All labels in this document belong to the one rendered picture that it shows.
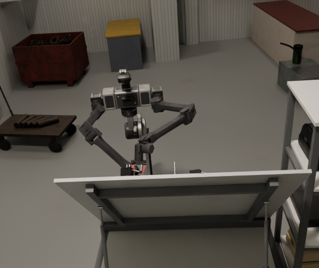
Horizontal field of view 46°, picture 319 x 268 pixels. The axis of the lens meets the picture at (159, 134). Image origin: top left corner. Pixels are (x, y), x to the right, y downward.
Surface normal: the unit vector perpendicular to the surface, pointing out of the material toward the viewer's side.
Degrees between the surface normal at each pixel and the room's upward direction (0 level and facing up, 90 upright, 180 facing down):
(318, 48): 90
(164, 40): 90
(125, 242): 0
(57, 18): 90
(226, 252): 0
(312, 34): 90
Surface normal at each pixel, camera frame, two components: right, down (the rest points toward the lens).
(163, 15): 0.07, 0.49
